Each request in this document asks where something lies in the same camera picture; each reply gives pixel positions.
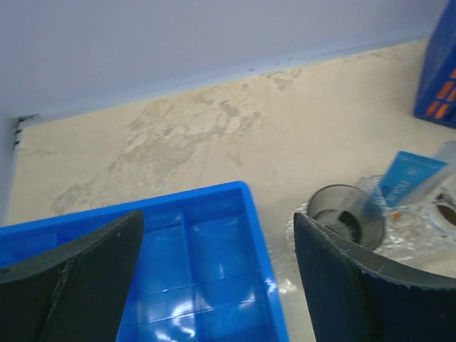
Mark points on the blue plastic bin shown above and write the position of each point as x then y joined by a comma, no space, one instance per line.
203,272

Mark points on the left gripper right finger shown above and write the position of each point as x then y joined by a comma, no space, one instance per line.
354,294

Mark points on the clear textured acrylic tray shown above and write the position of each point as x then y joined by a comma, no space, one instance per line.
289,228

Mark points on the dark smoked plastic cup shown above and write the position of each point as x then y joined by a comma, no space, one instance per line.
349,212

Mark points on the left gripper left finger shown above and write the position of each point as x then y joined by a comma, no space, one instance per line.
74,292

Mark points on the blue shopping basket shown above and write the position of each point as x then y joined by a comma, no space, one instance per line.
435,96

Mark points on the white toothpaste tube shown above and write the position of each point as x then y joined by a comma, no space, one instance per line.
444,169

